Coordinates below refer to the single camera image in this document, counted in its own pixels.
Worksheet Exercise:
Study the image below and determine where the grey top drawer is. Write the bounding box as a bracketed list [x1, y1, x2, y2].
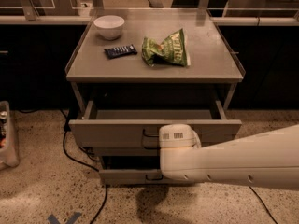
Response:
[69, 101, 242, 149]

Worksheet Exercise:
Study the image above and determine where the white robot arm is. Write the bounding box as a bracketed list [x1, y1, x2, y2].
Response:
[159, 124, 299, 190]

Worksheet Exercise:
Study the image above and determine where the grey bottom drawer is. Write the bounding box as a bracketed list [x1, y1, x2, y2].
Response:
[99, 169, 191, 185]

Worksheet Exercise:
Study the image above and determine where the grey metal cabinet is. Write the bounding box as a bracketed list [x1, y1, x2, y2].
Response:
[66, 8, 243, 105]

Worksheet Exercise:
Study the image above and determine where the green chip bag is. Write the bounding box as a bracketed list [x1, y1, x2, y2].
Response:
[141, 29, 190, 67]

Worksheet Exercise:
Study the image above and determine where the dark blue snack bar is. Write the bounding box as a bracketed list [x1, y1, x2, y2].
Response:
[104, 44, 137, 59]

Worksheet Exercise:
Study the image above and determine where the black power adapter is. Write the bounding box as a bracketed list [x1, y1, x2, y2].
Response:
[64, 107, 78, 132]

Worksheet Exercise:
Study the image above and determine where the white ceramic bowl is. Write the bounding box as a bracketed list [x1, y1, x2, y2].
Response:
[93, 15, 125, 40]

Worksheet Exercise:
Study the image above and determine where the clear plastic bin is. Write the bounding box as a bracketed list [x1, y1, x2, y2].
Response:
[0, 101, 20, 170]

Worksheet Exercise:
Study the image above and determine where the black cable left floor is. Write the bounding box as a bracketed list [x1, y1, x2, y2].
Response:
[59, 108, 108, 224]

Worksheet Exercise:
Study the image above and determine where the black cable floor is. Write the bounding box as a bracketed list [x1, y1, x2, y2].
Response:
[59, 108, 108, 224]
[249, 186, 279, 224]

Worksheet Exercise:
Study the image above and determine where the black cable right floor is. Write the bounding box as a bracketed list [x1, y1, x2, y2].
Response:
[249, 186, 279, 224]

